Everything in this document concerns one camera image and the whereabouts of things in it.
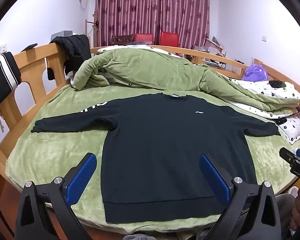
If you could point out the grey box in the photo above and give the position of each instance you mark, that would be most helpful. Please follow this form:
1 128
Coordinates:
62 35

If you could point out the pile of cardboard boxes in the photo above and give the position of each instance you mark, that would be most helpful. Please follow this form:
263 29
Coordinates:
210 47

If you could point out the black jacket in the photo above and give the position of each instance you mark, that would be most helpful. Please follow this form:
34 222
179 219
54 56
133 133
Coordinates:
75 46

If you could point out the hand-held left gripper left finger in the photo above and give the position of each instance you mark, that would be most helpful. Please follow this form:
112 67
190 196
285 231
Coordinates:
82 173

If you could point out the white floral pillow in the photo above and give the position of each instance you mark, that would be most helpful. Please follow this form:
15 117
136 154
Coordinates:
291 130

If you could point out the wooden bed frame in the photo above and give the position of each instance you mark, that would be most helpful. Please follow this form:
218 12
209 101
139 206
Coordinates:
32 62

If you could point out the wooden coat rack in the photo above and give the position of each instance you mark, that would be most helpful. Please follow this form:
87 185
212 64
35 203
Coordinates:
86 30

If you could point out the dark wooden chair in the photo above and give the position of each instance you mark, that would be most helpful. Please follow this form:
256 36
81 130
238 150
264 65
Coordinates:
122 39

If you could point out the green plush bed sheet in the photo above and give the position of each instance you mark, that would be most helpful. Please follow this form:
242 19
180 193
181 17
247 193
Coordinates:
52 155

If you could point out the white wall socket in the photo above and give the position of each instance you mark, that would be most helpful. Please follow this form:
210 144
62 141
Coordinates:
264 38

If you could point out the black and white striped garment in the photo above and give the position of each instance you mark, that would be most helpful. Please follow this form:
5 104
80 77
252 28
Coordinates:
1 80

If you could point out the purple plush toy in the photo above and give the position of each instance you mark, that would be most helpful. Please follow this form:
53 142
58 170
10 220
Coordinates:
255 73

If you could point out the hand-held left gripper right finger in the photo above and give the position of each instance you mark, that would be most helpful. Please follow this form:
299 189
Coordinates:
213 177

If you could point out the black sweatshirt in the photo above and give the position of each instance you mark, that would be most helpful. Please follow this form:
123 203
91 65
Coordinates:
165 150

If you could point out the green and white floral quilt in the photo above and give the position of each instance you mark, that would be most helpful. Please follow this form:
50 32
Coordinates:
152 72

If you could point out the small black object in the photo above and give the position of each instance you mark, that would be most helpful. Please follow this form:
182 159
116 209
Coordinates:
30 47

